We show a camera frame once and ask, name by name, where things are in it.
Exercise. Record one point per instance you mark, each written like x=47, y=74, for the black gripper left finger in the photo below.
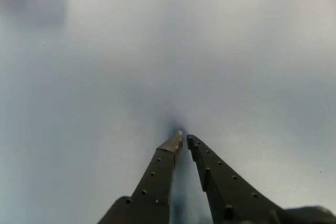
x=155, y=182

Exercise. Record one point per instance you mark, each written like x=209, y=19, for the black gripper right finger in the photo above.
x=231, y=197

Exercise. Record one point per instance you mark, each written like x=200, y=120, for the grey-blue table mat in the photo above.
x=236, y=64

